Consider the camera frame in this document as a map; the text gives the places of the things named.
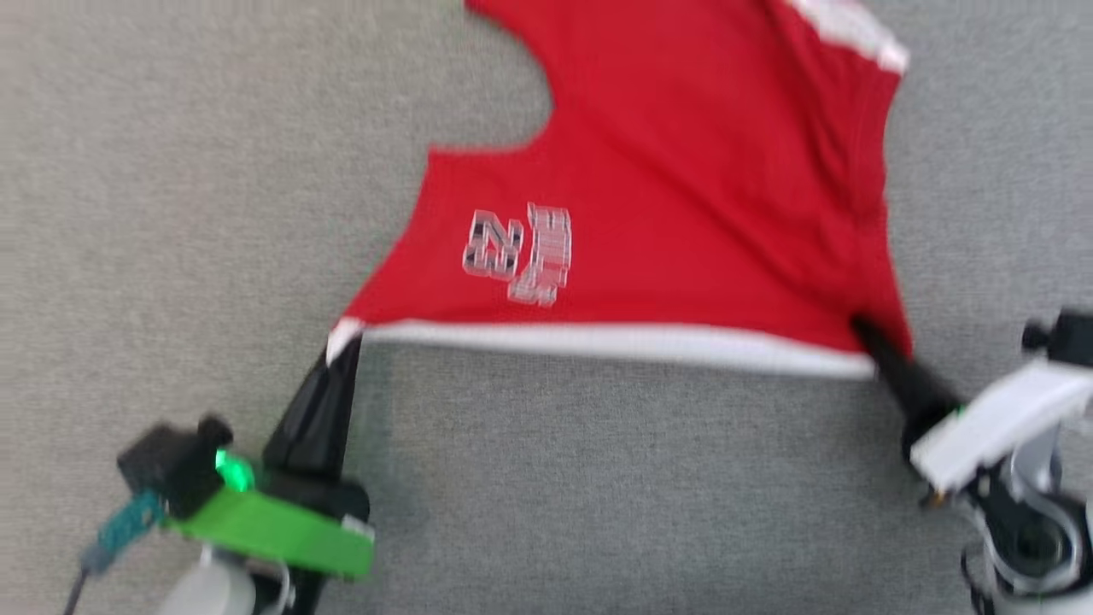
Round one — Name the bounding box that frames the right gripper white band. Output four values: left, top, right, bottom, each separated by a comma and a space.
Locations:
851, 315, 1093, 496

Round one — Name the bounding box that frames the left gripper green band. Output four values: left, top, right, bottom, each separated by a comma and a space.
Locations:
167, 337, 377, 582

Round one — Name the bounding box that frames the red white basketball jersey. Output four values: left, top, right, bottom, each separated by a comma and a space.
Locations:
327, 0, 915, 381

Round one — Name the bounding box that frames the grey fabric sofa cushion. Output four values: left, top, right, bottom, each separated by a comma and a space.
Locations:
0, 0, 1093, 615

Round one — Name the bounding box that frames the teal left camera connector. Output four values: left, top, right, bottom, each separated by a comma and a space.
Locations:
81, 489, 167, 573

